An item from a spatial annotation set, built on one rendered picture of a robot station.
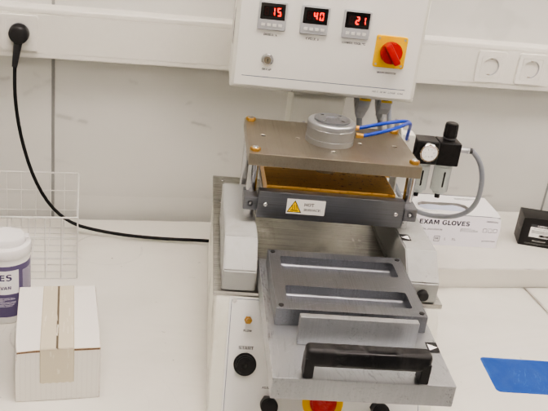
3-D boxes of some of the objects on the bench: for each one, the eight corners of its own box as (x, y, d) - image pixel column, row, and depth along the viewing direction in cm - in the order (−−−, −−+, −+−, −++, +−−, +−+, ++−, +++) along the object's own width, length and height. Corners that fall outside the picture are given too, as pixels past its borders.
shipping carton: (20, 331, 129) (19, 285, 125) (99, 330, 132) (101, 285, 128) (8, 402, 112) (6, 351, 109) (99, 399, 115) (100, 349, 112)
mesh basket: (-52, 227, 160) (-56, 168, 155) (78, 227, 167) (79, 172, 161) (-72, 280, 140) (-77, 215, 135) (77, 279, 147) (78, 217, 142)
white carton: (382, 219, 179) (388, 190, 176) (477, 225, 182) (483, 196, 179) (396, 243, 168) (402, 212, 165) (496, 248, 171) (504, 218, 168)
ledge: (334, 223, 184) (338, 206, 182) (639, 230, 203) (645, 214, 201) (373, 287, 158) (377, 267, 156) (720, 288, 176) (727, 271, 175)
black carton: (513, 233, 180) (520, 206, 178) (552, 239, 179) (559, 212, 177) (517, 244, 175) (524, 216, 172) (557, 250, 174) (565, 223, 171)
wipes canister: (-17, 298, 137) (-20, 222, 131) (33, 298, 139) (33, 223, 133) (-25, 325, 129) (-29, 245, 123) (29, 324, 131) (28, 246, 125)
